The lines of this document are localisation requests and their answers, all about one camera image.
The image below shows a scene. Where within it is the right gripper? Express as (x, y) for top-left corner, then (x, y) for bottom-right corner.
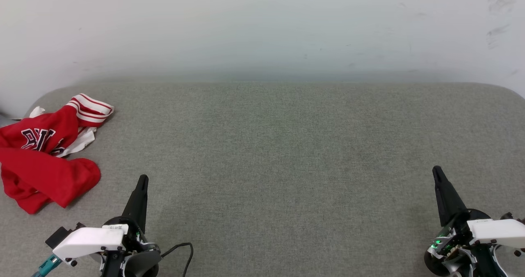
(424, 166), (525, 277)

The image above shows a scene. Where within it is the red and white jersey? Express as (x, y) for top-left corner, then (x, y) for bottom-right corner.
(0, 93), (114, 215)

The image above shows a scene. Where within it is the thin black cable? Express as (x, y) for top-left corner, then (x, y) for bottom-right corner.
(160, 242), (194, 277)

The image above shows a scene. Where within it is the grey fabric sofa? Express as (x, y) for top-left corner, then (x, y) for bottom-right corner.
(0, 78), (525, 277)

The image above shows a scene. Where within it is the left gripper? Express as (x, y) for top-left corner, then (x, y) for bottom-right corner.
(52, 175), (161, 277)

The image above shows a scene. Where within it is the teal plug cable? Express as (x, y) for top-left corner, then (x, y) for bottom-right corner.
(31, 254), (62, 277)

